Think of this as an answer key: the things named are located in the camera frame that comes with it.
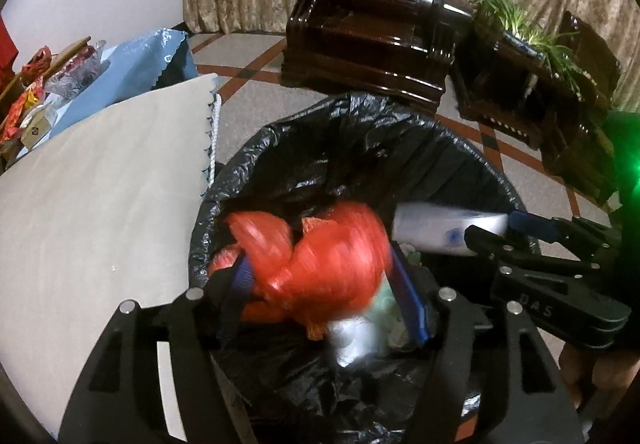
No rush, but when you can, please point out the person's hand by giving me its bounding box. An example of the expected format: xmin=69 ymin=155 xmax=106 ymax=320
xmin=559 ymin=343 xmax=639 ymax=418

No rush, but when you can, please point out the black trash bag bin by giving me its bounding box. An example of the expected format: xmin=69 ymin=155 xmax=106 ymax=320
xmin=189 ymin=93 xmax=523 ymax=443

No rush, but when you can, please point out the red plastic bag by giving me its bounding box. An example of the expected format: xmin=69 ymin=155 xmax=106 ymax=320
xmin=207 ymin=202 xmax=393 ymax=340

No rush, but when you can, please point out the red cloth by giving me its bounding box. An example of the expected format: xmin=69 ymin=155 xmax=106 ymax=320
xmin=0 ymin=18 xmax=18 ymax=88

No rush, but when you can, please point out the glass fruit bowl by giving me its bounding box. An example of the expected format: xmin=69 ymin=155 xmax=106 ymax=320
xmin=44 ymin=40 xmax=110 ymax=100

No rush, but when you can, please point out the green potted plant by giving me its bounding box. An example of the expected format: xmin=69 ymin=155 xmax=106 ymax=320
xmin=471 ymin=0 xmax=594 ymax=102

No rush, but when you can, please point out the dark wooden armchair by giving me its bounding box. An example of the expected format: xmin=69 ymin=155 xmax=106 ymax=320
xmin=281 ymin=0 xmax=472 ymax=116

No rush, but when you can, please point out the blue tablecloth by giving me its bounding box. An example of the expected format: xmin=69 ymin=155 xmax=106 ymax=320
xmin=35 ymin=28 xmax=198 ymax=146

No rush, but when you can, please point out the dark wooden side table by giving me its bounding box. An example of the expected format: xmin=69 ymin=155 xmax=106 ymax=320
xmin=450 ymin=12 xmax=622 ymax=204

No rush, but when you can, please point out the green rubber glove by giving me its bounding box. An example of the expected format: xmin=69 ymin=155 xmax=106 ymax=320
xmin=366 ymin=278 xmax=410 ymax=350

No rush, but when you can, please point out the red snack bag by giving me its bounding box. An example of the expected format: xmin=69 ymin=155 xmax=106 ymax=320
xmin=1 ymin=45 xmax=52 ymax=143

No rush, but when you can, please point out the white blue medicine box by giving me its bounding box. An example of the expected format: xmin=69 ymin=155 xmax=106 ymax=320
xmin=392 ymin=202 xmax=508 ymax=256

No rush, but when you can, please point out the gold tissue box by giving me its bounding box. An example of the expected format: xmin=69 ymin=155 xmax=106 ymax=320
xmin=21 ymin=109 xmax=56 ymax=149

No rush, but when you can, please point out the wooden chair back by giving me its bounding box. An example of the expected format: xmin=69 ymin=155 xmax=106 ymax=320
xmin=1 ymin=37 xmax=91 ymax=100

